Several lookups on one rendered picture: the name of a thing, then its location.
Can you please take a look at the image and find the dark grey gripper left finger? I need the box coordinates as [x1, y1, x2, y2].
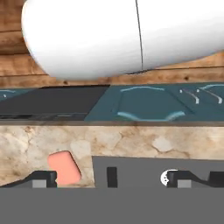
[0, 170, 58, 189]

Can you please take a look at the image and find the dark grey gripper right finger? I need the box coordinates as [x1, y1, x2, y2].
[166, 170, 212, 189]

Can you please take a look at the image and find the white round sink drain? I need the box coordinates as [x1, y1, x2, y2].
[159, 169, 179, 186]

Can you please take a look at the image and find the pink bar soap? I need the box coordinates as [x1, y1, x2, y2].
[47, 150, 82, 186]

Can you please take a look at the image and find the black sink tap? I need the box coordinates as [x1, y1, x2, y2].
[106, 166, 118, 188]

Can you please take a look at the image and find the silver cupboard door handle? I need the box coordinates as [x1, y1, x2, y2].
[178, 88, 201, 105]
[196, 87, 224, 105]

